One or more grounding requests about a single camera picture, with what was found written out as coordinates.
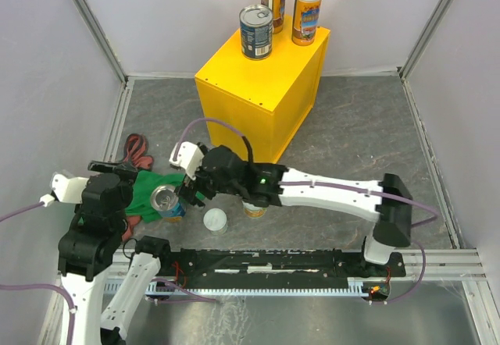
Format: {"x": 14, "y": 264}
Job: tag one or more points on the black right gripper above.
{"x": 187, "y": 191}

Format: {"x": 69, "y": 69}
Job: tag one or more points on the green cloth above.
{"x": 143, "y": 187}

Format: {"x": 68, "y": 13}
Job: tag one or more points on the small jar white lid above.
{"x": 215, "y": 221}

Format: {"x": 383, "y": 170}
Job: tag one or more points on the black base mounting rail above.
{"x": 274, "y": 269}

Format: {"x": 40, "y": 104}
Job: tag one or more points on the yellow wooden cabinet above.
{"x": 267, "y": 100}

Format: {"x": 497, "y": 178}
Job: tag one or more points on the blue yellow can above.
{"x": 304, "y": 21}

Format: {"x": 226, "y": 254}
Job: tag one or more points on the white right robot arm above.
{"x": 385, "y": 203}

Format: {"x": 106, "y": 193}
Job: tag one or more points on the blue soup can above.
{"x": 256, "y": 28}

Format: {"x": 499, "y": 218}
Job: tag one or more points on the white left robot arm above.
{"x": 86, "y": 254}

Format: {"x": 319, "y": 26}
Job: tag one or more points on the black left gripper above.
{"x": 125, "y": 168}

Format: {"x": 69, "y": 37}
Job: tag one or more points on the yellow can white lid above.
{"x": 253, "y": 211}

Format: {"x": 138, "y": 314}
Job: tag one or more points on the light blue cable duct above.
{"x": 354, "y": 289}

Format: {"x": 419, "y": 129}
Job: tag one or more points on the blue tin can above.
{"x": 166, "y": 202}

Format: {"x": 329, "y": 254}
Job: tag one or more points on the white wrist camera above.
{"x": 188, "y": 156}
{"x": 65, "y": 188}

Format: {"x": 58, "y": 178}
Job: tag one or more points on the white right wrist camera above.
{"x": 188, "y": 156}

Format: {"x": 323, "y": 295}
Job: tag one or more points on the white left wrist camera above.
{"x": 65, "y": 188}

